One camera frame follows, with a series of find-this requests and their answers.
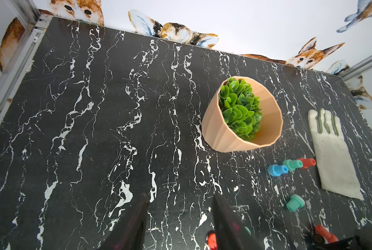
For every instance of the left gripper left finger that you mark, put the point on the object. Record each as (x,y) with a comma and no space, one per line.
(129,232)

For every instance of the green stamp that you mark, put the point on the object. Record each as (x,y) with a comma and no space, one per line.
(292,164)

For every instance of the red blue stamp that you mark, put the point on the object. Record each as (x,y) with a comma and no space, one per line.
(323,236)

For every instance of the green succulent plant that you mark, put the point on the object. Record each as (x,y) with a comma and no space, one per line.
(240,108)

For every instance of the beige plant pot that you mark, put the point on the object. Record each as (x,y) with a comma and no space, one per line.
(222,139)

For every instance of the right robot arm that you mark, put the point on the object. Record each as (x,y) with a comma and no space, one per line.
(362,240)

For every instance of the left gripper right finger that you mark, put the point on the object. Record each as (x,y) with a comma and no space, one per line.
(224,215)

